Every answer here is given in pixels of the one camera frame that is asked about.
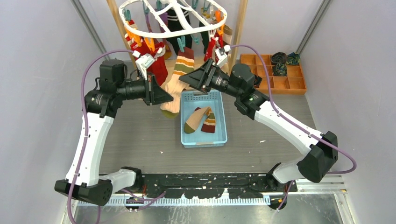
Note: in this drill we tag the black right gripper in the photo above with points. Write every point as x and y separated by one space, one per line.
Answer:
201 78

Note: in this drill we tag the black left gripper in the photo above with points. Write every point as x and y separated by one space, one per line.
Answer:
154 94

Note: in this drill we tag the red santa sock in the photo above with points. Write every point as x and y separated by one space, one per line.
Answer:
142 45
158 67

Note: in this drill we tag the striped beige sock front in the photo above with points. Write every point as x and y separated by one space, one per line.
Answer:
193 122

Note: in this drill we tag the striped beige sock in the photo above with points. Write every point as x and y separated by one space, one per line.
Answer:
185 63
193 122

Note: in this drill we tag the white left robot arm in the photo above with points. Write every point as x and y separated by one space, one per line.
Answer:
83 181

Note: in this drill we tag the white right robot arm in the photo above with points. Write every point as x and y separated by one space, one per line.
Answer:
317 154

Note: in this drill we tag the wooden hanger stand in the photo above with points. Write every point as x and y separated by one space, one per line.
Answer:
171 63

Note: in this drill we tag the white round clip hanger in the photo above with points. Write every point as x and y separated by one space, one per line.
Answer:
181 9

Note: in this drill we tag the light blue plastic basket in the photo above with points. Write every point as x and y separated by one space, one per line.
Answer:
212 129

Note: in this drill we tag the rolled dark sock left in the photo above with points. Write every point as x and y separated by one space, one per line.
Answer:
257 81

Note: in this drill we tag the rolled dark sock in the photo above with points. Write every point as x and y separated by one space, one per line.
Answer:
279 58
257 81
293 59
279 70

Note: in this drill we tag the rolled dark sock middle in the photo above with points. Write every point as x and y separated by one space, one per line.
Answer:
279 70

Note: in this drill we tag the rolled dark sock top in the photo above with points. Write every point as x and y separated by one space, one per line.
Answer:
279 58

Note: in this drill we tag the rolled dark sock right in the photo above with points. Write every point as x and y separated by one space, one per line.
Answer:
293 59

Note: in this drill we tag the orange wooden compartment tray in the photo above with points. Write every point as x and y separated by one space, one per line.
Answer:
291 84

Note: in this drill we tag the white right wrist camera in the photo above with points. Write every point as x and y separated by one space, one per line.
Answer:
221 55

